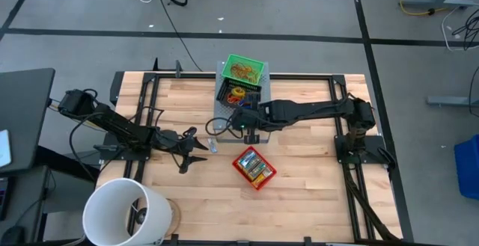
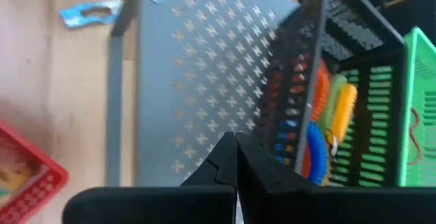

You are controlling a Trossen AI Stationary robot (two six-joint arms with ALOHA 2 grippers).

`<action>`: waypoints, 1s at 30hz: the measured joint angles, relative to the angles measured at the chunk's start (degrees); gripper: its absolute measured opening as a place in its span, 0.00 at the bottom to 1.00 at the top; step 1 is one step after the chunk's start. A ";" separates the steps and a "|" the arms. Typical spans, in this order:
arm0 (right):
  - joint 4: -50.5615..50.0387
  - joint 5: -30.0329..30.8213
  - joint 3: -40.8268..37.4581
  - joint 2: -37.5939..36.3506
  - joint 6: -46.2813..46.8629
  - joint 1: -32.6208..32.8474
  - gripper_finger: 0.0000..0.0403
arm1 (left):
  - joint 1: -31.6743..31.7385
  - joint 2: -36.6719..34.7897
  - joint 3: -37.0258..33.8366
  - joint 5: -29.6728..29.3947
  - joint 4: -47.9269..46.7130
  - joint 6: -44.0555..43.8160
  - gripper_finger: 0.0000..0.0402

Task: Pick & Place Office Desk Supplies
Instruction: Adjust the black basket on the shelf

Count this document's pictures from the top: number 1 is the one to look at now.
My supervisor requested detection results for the yellow Crayola crayon box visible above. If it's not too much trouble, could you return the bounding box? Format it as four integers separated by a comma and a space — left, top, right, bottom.
254, 166, 272, 182
247, 160, 267, 178

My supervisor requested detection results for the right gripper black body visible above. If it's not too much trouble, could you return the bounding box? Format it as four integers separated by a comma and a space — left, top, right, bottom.
228, 101, 273, 145

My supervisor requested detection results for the orange rubber band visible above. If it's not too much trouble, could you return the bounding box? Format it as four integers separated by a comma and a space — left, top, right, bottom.
228, 62, 259, 83

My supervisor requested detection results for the dark grey side desk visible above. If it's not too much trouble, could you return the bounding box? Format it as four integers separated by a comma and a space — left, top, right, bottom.
0, 68, 56, 175

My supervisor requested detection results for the blue storage bin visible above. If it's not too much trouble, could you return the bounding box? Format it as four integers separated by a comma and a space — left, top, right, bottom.
454, 133, 479, 201

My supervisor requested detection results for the green plastic slotted basket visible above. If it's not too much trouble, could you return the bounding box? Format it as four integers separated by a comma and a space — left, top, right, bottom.
220, 53, 266, 86

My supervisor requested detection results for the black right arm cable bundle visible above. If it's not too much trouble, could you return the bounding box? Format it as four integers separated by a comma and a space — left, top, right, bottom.
342, 159, 398, 242

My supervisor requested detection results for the red plastic slotted basket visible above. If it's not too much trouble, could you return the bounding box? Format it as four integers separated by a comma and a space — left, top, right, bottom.
231, 145, 278, 191

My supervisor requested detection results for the grey perforated metal riser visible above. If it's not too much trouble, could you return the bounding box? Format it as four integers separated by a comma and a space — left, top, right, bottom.
212, 61, 271, 144

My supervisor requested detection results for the yellow rubber band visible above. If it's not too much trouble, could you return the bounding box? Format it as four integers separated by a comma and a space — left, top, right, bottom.
231, 62, 257, 81
234, 64, 261, 84

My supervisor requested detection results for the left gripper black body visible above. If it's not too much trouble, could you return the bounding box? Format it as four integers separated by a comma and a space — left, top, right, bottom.
153, 126, 198, 175

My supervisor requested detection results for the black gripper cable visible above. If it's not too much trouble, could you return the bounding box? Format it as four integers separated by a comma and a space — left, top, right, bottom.
164, 125, 198, 144
204, 117, 235, 139

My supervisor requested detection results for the black mesh desk tray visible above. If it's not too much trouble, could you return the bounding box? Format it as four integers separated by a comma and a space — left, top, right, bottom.
216, 77, 263, 111

